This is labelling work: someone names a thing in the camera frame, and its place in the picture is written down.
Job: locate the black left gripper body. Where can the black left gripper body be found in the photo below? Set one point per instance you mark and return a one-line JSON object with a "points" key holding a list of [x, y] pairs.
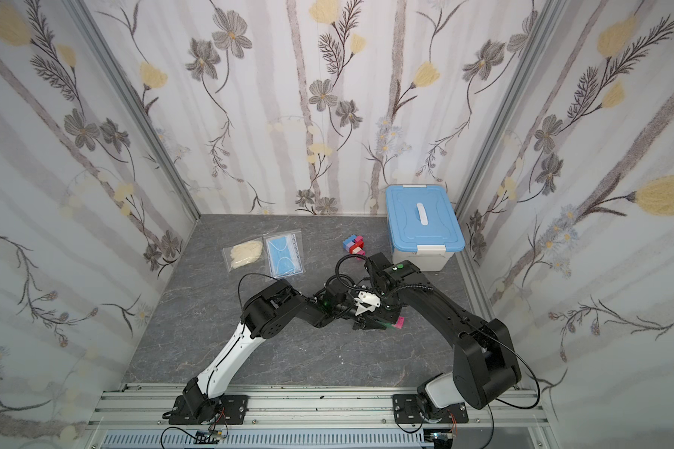
{"points": [[365, 323]]}

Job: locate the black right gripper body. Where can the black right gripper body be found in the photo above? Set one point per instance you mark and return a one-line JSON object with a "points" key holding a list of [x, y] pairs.
{"points": [[379, 268]]}

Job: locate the pink lego brick bottom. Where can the pink lego brick bottom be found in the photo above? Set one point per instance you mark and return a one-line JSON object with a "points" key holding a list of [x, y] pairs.
{"points": [[399, 322]]}

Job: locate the red lego brick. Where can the red lego brick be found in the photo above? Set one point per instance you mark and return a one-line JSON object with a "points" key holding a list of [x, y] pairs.
{"points": [[358, 247]]}

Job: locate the blue lego brick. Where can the blue lego brick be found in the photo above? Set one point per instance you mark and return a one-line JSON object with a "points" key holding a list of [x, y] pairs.
{"points": [[349, 243]]}

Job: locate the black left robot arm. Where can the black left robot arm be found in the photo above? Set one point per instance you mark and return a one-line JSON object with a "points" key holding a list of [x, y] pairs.
{"points": [[263, 317]]}

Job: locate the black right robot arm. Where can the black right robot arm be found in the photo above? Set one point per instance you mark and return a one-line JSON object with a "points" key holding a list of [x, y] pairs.
{"points": [[485, 364]]}

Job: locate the blue lid storage box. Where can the blue lid storage box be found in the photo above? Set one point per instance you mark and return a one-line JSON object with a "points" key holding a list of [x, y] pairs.
{"points": [[423, 227]]}

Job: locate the bagged blue face mask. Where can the bagged blue face mask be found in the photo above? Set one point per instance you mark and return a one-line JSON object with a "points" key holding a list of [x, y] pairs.
{"points": [[284, 253]]}

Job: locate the bagged cream gloves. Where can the bagged cream gloves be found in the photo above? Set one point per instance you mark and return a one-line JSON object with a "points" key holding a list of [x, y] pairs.
{"points": [[243, 254]]}

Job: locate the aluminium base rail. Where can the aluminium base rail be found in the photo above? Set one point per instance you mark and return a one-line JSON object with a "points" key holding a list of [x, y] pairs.
{"points": [[312, 417]]}

